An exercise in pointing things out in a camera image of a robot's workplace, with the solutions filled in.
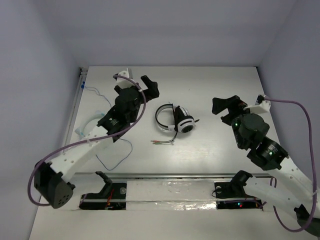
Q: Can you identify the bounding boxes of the teal cat-ear headphones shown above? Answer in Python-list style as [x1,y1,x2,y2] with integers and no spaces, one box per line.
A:
[74,110,105,139]

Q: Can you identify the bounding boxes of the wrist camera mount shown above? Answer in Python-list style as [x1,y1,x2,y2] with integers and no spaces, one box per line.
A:
[244,94,271,115]
[113,67,132,88]

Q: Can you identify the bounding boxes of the blue headphone cable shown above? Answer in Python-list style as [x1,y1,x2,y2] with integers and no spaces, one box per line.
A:
[84,86,133,171]

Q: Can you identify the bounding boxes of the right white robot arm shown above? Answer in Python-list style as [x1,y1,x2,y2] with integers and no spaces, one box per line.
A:
[211,94,320,237]

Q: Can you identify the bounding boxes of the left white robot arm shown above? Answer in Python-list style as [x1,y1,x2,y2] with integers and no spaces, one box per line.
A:
[27,74,160,209]

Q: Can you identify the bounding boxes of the black headphone cable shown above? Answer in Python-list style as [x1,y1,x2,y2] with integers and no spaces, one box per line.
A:
[150,131,179,146]

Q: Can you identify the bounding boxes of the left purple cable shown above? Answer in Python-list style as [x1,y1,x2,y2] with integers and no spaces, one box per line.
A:
[27,74,147,206]

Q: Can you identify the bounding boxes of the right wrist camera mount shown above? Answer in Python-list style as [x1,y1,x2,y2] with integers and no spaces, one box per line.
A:
[244,94,271,115]

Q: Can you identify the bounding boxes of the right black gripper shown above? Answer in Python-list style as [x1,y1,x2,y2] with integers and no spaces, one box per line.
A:
[213,95,260,149]

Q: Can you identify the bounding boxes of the aluminium rail frame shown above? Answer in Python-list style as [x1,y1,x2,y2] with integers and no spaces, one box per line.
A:
[76,66,266,178]

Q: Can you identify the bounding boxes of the black white headphones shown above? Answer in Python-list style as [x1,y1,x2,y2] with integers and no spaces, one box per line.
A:
[155,103,199,134]

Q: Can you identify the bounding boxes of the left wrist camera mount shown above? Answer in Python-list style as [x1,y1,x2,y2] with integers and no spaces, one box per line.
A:
[113,67,132,88]

